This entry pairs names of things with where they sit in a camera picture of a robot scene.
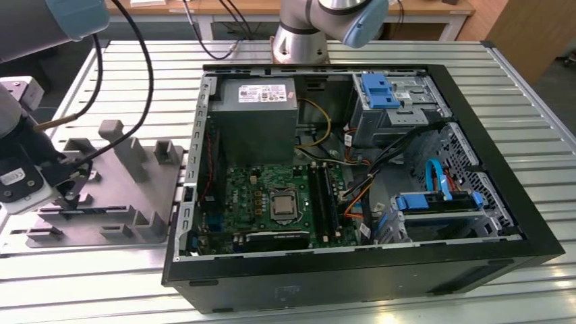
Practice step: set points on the black RAM slot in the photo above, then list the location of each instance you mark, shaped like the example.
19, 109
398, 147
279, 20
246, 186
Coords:
318, 199

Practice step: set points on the grey power supply unit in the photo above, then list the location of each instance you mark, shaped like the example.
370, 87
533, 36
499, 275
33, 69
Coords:
253, 135

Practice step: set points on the silver CPU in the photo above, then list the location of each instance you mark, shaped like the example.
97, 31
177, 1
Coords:
283, 204

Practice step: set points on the brown wooden cabinet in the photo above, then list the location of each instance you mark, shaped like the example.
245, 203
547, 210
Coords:
531, 33

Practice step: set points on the blue plastic drive latch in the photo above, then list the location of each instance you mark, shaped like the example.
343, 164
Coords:
378, 91

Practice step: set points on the hard disk in blue carrier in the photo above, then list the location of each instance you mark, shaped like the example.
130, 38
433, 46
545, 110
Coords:
433, 199

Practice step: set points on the white box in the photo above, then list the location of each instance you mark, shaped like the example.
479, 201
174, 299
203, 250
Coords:
149, 2

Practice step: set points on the green motherboard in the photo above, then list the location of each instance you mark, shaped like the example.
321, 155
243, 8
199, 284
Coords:
243, 189

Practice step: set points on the wooden desk white legs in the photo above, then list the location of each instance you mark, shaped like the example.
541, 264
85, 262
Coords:
419, 10

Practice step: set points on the grey metal drive cage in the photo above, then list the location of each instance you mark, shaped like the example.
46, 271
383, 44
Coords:
391, 121

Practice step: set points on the black graphics card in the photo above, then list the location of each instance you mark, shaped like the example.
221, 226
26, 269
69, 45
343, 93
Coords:
275, 238

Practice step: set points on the grey parts rack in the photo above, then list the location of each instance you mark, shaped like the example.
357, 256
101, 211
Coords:
131, 189

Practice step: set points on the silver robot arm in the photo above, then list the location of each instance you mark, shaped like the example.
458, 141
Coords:
297, 44

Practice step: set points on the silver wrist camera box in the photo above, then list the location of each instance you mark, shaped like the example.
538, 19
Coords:
23, 192
25, 91

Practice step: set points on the grey disk bay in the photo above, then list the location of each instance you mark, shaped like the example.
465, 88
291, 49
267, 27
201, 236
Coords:
450, 222

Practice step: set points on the black PC case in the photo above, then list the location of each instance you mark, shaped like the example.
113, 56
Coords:
361, 276

